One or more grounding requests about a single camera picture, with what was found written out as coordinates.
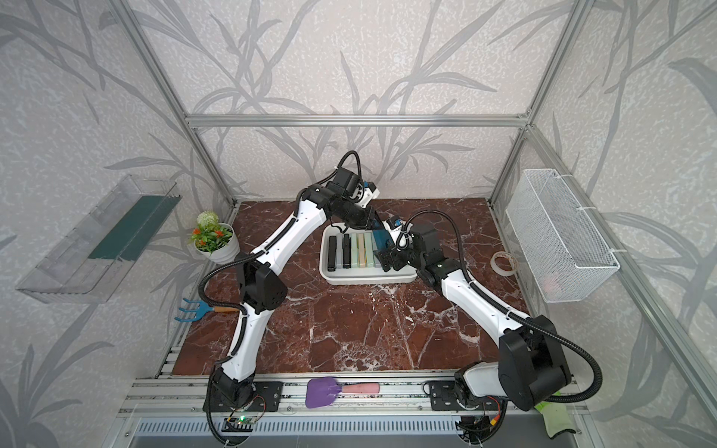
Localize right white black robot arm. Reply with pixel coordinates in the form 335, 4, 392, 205
375, 218, 604, 411

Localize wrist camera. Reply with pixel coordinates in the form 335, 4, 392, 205
350, 181, 380, 208
385, 217, 410, 250

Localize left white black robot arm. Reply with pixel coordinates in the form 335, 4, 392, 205
197, 168, 379, 413

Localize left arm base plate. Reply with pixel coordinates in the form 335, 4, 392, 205
203, 382, 283, 414

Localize white wire mesh basket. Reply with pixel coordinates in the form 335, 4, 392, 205
506, 168, 620, 304

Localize purple pink spatula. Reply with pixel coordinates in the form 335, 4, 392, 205
305, 377, 380, 409

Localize clear tape roll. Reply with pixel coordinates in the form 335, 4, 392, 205
490, 251, 519, 277

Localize beige pliers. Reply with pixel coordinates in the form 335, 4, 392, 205
357, 233, 367, 268

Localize white rectangular storage tray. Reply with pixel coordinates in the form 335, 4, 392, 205
319, 223, 418, 286

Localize green white work glove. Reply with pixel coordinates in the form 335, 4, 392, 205
535, 401, 577, 440

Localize pale green pliers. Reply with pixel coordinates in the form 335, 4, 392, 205
363, 233, 375, 268

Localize grey black pliers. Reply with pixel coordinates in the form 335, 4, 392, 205
342, 233, 352, 269

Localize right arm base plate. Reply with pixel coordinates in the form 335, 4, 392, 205
422, 380, 507, 413

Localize potted artificial flower plant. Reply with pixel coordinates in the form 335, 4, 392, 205
190, 211, 240, 265

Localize dark teal pliers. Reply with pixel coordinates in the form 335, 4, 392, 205
373, 230, 390, 250

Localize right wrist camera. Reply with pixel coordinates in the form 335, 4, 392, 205
385, 217, 410, 250

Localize mint green pliers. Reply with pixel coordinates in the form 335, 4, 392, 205
350, 233, 360, 269

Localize clear plastic wall shelf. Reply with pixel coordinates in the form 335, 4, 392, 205
16, 175, 181, 304

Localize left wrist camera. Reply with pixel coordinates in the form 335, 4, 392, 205
350, 181, 380, 208

